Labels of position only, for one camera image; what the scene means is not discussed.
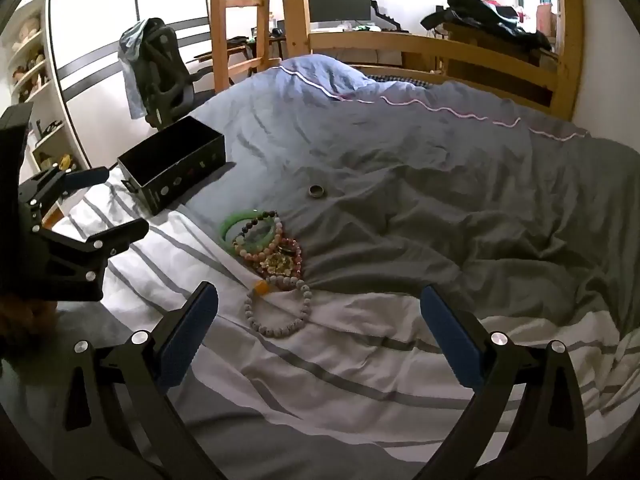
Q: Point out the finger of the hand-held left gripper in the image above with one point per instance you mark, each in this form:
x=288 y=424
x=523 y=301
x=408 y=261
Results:
x=120 y=237
x=85 y=177

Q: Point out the black office chair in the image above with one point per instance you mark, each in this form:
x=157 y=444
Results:
x=167 y=75

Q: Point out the checkered cloth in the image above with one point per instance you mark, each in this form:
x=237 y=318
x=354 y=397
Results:
x=400 y=79

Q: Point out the black computer monitor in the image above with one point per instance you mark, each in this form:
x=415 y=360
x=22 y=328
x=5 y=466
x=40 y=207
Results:
x=339 y=4

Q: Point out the green jade bangle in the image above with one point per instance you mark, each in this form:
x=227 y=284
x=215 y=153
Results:
x=229 y=224

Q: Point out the light blue garment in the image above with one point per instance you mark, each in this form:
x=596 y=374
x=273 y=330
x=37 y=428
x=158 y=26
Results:
x=131 y=65

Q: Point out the wooden desk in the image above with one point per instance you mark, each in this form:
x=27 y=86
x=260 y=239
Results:
x=235 y=50

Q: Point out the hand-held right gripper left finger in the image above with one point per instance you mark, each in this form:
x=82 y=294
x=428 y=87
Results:
x=187 y=332

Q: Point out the white shelf unit with toys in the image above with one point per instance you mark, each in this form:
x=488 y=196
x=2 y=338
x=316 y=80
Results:
x=30 y=75

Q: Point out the grey blue duvet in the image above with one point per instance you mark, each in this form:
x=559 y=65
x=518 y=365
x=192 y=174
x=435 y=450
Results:
x=425 y=170

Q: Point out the person's left hand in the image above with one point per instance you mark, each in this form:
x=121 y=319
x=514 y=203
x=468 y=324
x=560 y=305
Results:
x=22 y=317

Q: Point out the wooden cabinet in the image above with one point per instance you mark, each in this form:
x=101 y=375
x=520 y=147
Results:
x=480 y=62

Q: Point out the pile of black clothes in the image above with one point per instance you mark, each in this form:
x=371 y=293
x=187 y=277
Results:
x=480 y=12

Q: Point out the wooden bed frame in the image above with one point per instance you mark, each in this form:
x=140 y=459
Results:
x=567 y=35

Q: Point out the black cardboard box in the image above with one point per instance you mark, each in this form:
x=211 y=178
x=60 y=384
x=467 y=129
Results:
x=190 y=172

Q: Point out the wooden ladder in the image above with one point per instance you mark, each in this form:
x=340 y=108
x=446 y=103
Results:
x=219 y=25

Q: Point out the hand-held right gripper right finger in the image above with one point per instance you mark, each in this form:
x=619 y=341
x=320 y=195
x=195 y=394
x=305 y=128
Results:
x=450 y=335

